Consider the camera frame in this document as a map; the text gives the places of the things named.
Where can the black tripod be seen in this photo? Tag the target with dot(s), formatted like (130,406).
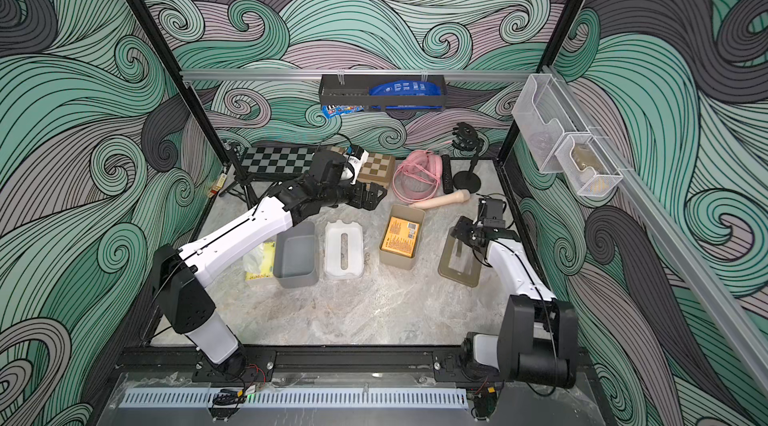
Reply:
(243,180)

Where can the wooden chessboard box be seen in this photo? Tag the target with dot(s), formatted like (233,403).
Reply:
(378,169)

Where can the clear wall bin large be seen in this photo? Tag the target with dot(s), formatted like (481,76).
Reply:
(545,115)

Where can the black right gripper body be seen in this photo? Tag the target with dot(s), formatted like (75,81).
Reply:
(470,230)

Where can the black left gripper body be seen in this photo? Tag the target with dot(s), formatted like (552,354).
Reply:
(342,193)

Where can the white slotted cable duct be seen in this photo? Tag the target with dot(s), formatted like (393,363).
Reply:
(307,398)

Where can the clear wall bin small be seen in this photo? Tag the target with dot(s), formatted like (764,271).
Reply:
(588,170)

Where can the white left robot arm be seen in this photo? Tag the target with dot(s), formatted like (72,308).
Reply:
(180,276)

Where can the wooden pestle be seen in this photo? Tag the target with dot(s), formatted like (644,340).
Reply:
(457,197)

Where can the black wall shelf basket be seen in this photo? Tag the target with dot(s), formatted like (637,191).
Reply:
(352,90)

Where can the black green chessboard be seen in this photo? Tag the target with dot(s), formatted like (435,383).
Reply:
(264,164)

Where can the black remote control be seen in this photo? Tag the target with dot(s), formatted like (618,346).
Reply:
(447,175)

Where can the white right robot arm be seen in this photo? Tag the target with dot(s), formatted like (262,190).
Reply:
(538,339)

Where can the blue plastic package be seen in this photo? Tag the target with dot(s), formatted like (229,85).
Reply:
(407,88)

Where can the white tissue box lid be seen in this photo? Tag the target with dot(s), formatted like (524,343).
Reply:
(344,251)

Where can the khaki tissue box base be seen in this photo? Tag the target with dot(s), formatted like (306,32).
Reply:
(395,261)

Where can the orange tissue paper pack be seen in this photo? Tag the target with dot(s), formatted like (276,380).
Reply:
(401,237)

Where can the yellow tissue paper pack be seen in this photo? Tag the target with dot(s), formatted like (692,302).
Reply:
(259,263)

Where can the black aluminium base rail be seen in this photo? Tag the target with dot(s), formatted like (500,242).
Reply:
(444,363)

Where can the grey tissue box base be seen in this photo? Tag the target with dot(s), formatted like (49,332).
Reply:
(295,257)

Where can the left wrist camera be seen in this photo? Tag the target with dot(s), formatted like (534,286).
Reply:
(330,167)

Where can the pink mesh food cover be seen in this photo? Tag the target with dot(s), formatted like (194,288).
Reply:
(418,177)

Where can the black hand model stand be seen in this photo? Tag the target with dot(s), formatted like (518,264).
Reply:
(467,140)

